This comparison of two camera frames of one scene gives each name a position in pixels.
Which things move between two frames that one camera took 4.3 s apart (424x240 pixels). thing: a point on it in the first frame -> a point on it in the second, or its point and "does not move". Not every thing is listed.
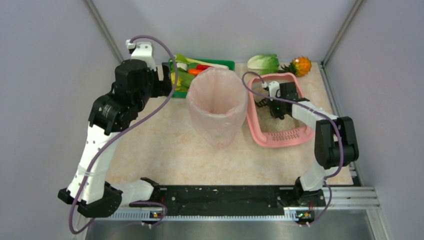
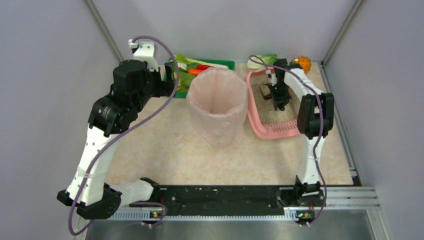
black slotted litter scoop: x=263 y=102 -> x=265 y=91
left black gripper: x=166 y=81 does not move
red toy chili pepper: x=202 y=67 does not move
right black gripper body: x=269 y=103 -> x=279 y=98
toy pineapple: x=301 y=66 does not move
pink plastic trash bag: x=217 y=99 does not move
